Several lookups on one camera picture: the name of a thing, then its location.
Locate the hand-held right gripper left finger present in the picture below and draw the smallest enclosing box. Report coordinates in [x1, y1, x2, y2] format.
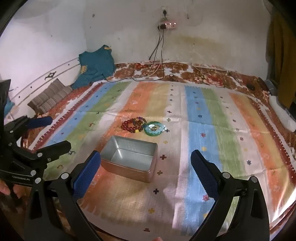
[27, 150, 104, 241]

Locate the white bolster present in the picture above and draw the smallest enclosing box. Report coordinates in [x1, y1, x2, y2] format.
[268, 95, 296, 132]

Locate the silver metal tin box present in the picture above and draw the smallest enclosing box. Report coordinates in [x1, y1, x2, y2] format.
[100, 136, 158, 183]

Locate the person's left hand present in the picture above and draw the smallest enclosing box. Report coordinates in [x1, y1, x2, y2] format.
[0, 179, 11, 195]

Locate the pink power strip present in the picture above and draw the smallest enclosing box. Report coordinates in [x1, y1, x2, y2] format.
[158, 21, 178, 30]

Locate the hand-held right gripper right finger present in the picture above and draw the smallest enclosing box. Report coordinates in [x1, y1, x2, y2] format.
[190, 149, 271, 241]

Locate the white headboard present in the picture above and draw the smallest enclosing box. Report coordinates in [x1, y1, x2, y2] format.
[0, 58, 81, 116]

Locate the blue cloth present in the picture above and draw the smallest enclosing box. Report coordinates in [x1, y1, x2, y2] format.
[4, 98, 15, 114]

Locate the colourful striped mat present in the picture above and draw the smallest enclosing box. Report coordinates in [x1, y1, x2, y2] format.
[30, 80, 296, 234]

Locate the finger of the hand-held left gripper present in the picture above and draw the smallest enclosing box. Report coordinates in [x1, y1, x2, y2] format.
[3, 116, 53, 141]
[0, 140, 72, 186]

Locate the green jade bangle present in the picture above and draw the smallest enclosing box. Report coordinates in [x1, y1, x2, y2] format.
[144, 121, 167, 136]

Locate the teal garment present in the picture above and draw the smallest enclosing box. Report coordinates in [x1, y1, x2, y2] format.
[72, 45, 116, 90]

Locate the white cable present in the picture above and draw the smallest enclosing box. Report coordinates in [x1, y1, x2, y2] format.
[136, 62, 162, 79]

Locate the red bead bracelet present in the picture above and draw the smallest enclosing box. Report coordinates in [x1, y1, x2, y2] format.
[121, 120, 137, 134]

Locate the mustard yellow garment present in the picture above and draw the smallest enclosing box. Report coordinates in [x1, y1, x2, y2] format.
[267, 11, 296, 109]

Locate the yellow and dark bead bracelet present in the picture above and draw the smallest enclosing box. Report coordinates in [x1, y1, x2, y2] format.
[132, 116, 147, 133]

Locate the black cable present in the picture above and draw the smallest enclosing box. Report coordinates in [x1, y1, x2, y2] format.
[149, 30, 162, 61]
[131, 30, 165, 81]
[101, 73, 139, 82]

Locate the striped brown pillow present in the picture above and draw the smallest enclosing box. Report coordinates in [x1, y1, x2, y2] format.
[28, 78, 74, 115]

